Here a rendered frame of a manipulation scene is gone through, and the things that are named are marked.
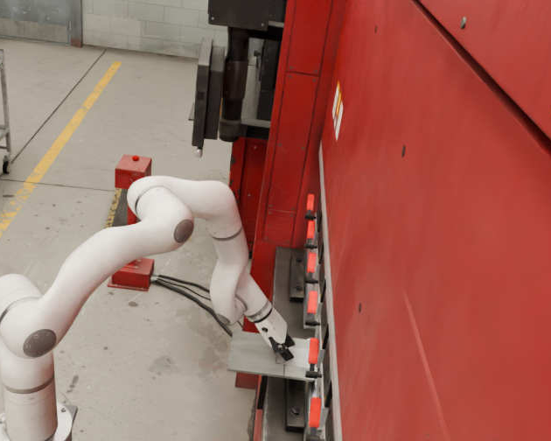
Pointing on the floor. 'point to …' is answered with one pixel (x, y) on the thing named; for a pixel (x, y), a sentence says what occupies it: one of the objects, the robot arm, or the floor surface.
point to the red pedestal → (136, 273)
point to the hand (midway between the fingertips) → (288, 348)
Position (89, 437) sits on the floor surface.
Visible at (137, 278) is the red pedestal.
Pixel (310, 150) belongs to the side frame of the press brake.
